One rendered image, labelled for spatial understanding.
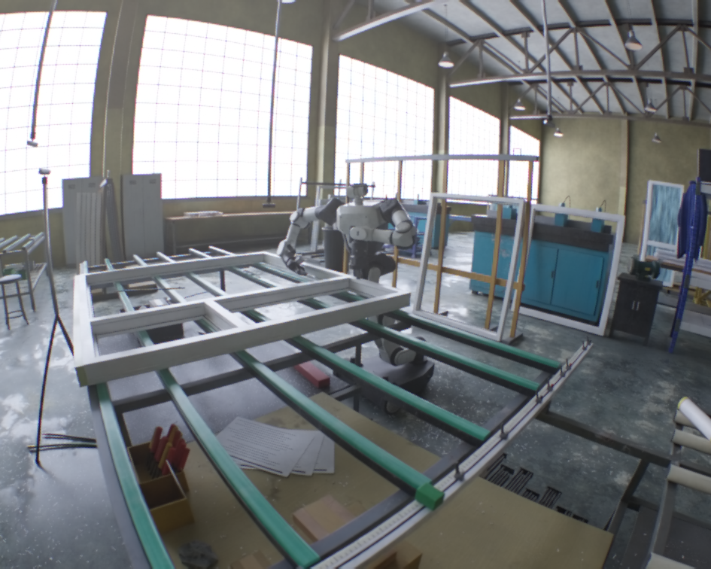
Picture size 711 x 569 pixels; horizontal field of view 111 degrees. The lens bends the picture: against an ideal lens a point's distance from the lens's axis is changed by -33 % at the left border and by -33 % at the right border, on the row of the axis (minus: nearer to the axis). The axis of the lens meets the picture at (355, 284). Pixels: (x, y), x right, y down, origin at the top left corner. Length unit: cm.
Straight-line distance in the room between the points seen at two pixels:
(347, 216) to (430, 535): 172
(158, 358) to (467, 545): 103
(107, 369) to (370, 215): 156
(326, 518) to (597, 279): 458
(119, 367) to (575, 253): 484
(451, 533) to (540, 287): 452
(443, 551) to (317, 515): 32
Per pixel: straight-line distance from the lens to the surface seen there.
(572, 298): 513
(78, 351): 132
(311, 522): 82
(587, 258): 501
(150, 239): 892
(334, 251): 653
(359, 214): 212
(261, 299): 179
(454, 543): 97
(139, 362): 122
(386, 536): 68
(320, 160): 1115
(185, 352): 124
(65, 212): 874
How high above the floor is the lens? 140
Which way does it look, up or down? 14 degrees down
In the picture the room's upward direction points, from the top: 2 degrees clockwise
